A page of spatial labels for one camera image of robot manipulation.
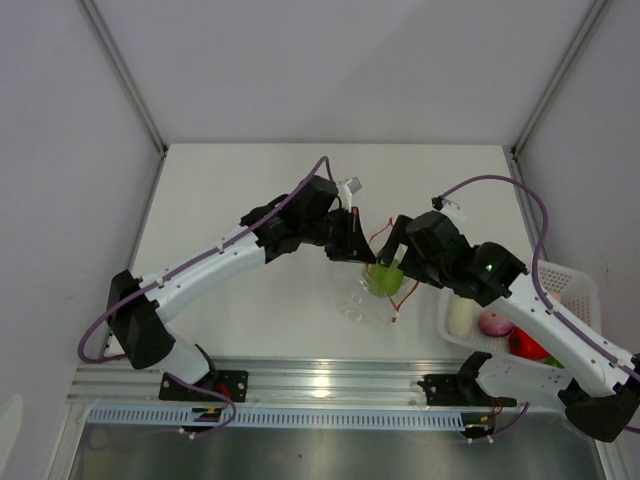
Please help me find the red bell pepper toy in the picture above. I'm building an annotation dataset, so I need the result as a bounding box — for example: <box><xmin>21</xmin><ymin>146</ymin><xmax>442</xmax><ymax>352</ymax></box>
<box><xmin>508</xmin><ymin>327</ymin><xmax>550</xmax><ymax>361</ymax></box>

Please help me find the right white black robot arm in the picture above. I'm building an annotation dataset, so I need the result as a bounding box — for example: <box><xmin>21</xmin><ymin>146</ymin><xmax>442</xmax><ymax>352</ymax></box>
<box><xmin>378</xmin><ymin>211</ymin><xmax>639</xmax><ymax>443</ymax></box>

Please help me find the clear orange zip top bag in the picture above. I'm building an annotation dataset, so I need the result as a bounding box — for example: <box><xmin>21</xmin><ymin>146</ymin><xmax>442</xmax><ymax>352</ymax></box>
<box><xmin>334</xmin><ymin>244</ymin><xmax>419</xmax><ymax>326</ymax></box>

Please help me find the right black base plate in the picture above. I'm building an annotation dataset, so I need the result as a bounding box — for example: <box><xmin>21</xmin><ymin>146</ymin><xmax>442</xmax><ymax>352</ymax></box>
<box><xmin>417</xmin><ymin>374</ymin><xmax>517</xmax><ymax>407</ymax></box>

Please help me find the white daikon radish toy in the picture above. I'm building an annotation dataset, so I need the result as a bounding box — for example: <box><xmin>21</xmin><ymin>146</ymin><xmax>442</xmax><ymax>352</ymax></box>
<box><xmin>446</xmin><ymin>296</ymin><xmax>476</xmax><ymax>339</ymax></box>

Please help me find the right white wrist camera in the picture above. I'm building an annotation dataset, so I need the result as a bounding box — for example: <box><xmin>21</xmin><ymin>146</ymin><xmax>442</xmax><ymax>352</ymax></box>
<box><xmin>431</xmin><ymin>196</ymin><xmax>466</xmax><ymax>222</ymax></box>

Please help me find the white perforated plastic basket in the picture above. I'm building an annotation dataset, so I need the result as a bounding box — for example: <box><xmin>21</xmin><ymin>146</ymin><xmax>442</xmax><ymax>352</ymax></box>
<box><xmin>437</xmin><ymin>259</ymin><xmax>601</xmax><ymax>396</ymax></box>

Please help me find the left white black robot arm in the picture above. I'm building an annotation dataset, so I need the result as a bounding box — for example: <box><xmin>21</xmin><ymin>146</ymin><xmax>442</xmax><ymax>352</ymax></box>
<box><xmin>107</xmin><ymin>176</ymin><xmax>375</xmax><ymax>400</ymax></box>

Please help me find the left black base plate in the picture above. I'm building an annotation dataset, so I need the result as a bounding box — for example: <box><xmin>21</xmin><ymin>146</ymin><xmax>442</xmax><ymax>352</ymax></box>
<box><xmin>158</xmin><ymin>370</ymin><xmax>249</xmax><ymax>403</ymax></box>

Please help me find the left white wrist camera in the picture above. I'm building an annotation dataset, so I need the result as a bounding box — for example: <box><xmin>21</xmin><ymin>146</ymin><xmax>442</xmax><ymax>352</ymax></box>
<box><xmin>337</xmin><ymin>177</ymin><xmax>362</xmax><ymax>211</ymax></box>

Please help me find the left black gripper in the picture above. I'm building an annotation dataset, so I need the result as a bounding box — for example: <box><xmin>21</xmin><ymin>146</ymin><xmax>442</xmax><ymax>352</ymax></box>
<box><xmin>302</xmin><ymin>207</ymin><xmax>376</xmax><ymax>265</ymax></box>

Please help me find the white slotted cable duct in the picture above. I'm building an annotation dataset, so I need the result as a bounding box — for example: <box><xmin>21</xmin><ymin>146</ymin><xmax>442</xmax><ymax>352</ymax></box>
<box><xmin>87</xmin><ymin>404</ymin><xmax>465</xmax><ymax>432</ymax></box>

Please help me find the right aluminium frame post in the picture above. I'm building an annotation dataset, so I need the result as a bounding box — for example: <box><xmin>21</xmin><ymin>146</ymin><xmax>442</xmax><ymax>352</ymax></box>
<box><xmin>510</xmin><ymin>0</ymin><xmax>614</xmax><ymax>161</ymax></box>

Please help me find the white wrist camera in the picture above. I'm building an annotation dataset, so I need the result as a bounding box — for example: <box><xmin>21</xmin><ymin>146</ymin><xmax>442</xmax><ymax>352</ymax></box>
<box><xmin>431</xmin><ymin>196</ymin><xmax>466</xmax><ymax>222</ymax></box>
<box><xmin>337</xmin><ymin>177</ymin><xmax>362</xmax><ymax>211</ymax></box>

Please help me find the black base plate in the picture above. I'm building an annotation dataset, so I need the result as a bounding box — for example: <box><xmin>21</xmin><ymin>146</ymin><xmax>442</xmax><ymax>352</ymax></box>
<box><xmin>158</xmin><ymin>370</ymin><xmax>249</xmax><ymax>403</ymax></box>
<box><xmin>417</xmin><ymin>374</ymin><xmax>517</xmax><ymax>407</ymax></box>

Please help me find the aluminium mounting rail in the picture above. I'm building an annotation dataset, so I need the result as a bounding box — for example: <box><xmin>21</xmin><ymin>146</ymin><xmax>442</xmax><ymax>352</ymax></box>
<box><xmin>66</xmin><ymin>357</ymin><xmax>463</xmax><ymax>410</ymax></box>

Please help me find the aluminium frame post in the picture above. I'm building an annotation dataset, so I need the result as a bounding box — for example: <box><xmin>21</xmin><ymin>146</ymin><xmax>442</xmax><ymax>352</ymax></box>
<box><xmin>510</xmin><ymin>0</ymin><xmax>614</xmax><ymax>161</ymax></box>
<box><xmin>76</xmin><ymin>0</ymin><xmax>168</xmax><ymax>157</ymax></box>

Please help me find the left aluminium frame post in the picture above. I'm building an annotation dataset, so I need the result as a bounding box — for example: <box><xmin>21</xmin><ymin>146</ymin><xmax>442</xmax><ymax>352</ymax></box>
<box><xmin>76</xmin><ymin>0</ymin><xmax>168</xmax><ymax>157</ymax></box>

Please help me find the green cabbage toy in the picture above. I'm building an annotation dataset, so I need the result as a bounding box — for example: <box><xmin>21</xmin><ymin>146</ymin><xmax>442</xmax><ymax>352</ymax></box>
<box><xmin>366</xmin><ymin>260</ymin><xmax>404</xmax><ymax>297</ymax></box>

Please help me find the purple onion toy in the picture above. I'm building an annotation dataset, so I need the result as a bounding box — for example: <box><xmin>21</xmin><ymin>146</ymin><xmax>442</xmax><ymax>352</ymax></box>
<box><xmin>477</xmin><ymin>311</ymin><xmax>515</xmax><ymax>338</ymax></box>

